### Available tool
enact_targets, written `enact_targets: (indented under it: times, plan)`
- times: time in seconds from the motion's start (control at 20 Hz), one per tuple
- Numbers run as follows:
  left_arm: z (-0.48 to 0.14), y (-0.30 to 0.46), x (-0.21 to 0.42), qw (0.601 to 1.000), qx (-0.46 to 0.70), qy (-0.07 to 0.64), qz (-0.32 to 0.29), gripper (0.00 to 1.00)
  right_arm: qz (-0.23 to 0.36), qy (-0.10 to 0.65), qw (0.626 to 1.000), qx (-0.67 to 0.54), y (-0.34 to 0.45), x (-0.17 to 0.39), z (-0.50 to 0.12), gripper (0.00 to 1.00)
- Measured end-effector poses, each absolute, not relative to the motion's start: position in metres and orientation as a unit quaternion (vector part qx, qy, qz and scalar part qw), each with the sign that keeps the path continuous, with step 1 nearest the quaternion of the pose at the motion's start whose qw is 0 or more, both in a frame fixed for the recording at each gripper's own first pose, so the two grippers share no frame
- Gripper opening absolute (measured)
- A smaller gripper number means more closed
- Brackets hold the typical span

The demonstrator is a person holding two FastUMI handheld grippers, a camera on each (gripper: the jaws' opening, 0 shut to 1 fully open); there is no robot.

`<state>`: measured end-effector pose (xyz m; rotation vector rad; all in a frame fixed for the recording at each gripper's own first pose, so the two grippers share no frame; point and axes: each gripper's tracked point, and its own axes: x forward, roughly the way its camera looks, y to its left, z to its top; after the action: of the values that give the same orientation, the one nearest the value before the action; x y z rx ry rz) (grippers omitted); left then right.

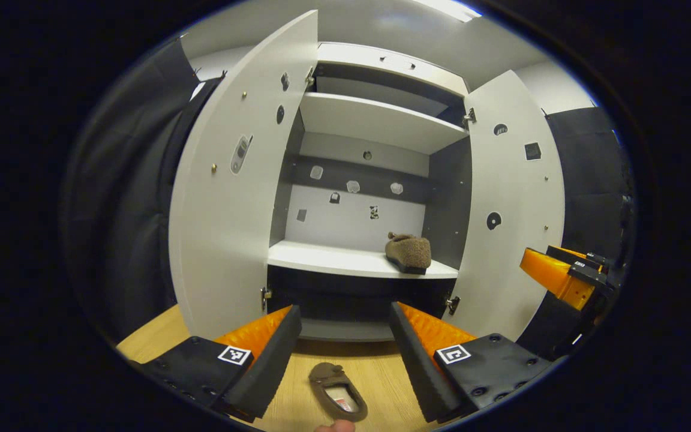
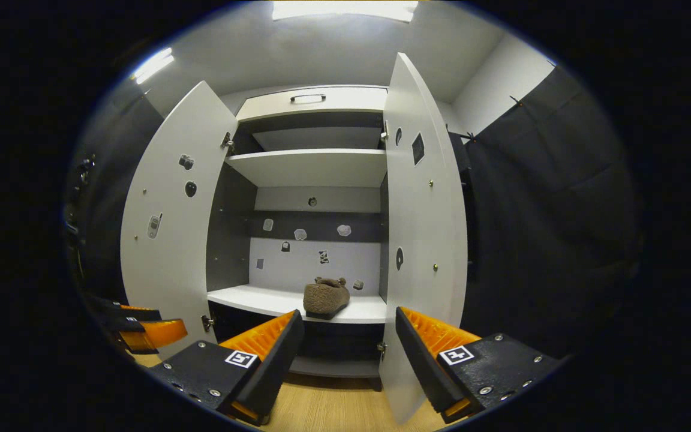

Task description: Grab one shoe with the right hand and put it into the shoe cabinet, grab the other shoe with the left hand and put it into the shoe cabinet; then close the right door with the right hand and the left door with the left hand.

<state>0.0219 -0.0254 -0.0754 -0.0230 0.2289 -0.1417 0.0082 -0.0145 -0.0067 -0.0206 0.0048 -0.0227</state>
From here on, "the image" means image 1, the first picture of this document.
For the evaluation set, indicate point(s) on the large ceiling light panel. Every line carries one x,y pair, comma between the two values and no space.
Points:
450,9

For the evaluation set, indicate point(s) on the brown fuzzy shoe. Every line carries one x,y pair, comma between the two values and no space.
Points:
408,252
333,387

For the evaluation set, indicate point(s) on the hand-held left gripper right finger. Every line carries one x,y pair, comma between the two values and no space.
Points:
414,360

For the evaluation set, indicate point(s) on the white shoe cabinet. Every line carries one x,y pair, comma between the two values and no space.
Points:
345,222

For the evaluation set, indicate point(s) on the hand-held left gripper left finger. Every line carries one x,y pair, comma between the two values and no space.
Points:
273,354

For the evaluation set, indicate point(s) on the black backdrop cloth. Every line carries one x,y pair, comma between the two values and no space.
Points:
129,198
585,180

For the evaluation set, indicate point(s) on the white shoe cabinet door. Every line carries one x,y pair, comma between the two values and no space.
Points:
513,180
231,210

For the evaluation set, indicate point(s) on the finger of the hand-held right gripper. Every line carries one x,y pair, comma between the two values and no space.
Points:
552,273
579,257

